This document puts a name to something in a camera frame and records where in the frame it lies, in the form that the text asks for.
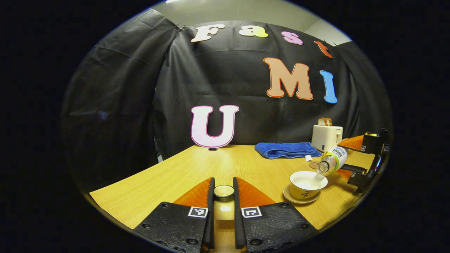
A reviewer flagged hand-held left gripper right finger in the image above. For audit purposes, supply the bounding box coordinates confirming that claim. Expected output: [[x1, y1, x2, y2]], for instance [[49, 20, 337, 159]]
[[233, 177, 319, 253]]

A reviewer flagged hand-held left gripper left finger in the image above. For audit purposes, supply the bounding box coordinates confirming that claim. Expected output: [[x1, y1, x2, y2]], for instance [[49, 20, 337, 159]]
[[134, 177, 216, 253]]

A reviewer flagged clear plastic water bottle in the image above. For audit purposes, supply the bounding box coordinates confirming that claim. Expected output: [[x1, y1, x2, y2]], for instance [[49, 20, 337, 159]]
[[316, 146, 349, 174]]

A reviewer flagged cream ceramic teacup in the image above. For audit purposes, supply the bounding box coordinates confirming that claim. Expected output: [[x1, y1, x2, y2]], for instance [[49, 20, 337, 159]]
[[289, 171, 328, 200]]

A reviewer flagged white toaster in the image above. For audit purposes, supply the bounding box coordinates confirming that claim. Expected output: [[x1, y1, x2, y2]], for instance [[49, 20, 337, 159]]
[[311, 125, 343, 152]]

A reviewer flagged cream ceramic saucer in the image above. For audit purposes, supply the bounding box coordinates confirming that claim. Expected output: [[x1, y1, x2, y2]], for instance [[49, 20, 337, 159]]
[[283, 184, 321, 205]]

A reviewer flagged folded blue towel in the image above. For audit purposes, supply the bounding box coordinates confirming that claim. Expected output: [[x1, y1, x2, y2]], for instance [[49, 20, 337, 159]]
[[255, 142, 322, 162]]

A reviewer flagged black backdrop cloth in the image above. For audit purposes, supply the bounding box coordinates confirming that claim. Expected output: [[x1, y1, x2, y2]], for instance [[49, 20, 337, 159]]
[[60, 8, 392, 193]]

